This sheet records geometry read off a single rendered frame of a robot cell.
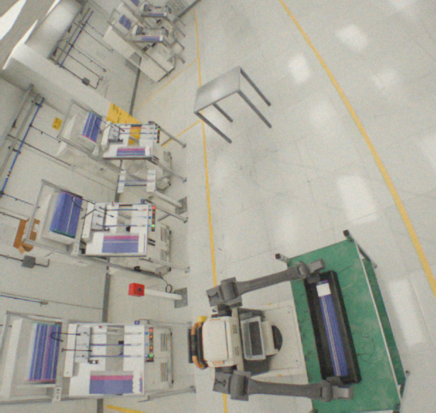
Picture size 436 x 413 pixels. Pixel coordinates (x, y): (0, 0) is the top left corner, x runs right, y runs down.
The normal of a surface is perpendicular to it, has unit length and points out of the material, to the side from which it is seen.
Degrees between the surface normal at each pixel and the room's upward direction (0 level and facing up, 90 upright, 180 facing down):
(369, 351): 0
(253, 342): 0
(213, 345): 42
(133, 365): 47
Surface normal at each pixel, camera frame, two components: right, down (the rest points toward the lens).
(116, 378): 0.15, -0.54
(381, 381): -0.61, -0.38
